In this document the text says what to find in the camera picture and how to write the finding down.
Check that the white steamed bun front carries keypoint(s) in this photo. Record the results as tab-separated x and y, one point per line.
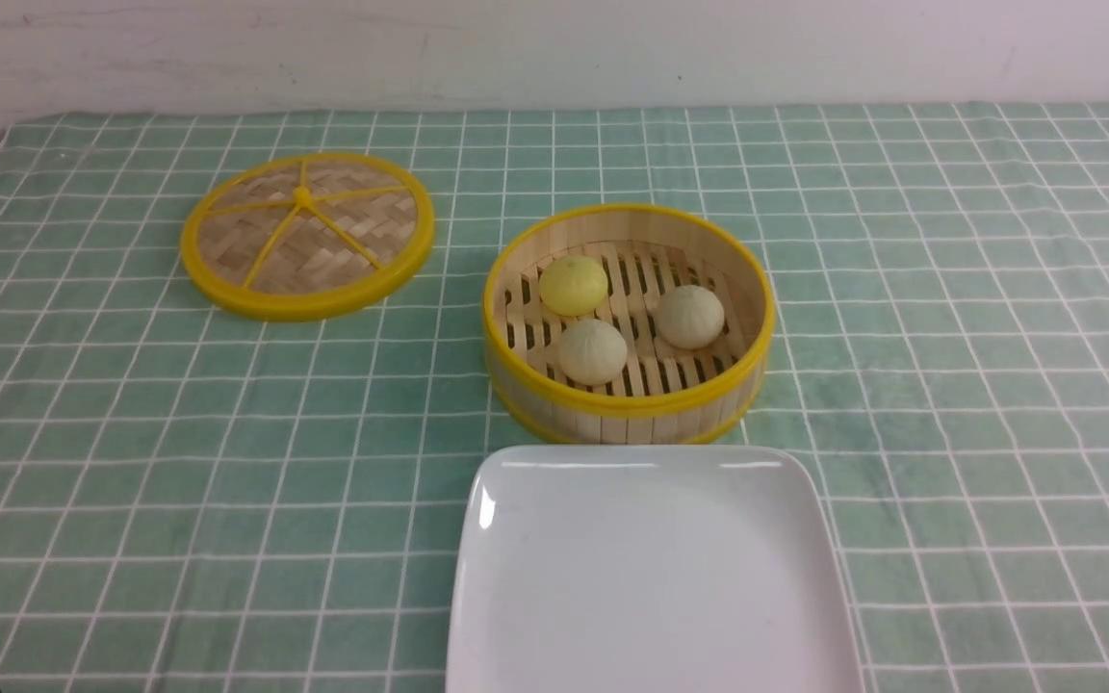
591	352

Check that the white steamed bun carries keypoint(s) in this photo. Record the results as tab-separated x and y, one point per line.
591	352
689	317

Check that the yellow steamed bun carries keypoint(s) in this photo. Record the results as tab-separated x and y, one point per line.
573	286

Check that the white square plate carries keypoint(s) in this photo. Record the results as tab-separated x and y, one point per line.
648	568

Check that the green checkered tablecloth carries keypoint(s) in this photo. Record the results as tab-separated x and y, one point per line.
194	502

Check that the yellow rimmed bamboo steamer lid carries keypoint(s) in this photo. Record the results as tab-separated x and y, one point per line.
308	238

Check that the yellow rimmed bamboo steamer basket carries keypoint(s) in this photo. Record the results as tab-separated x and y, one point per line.
663	395

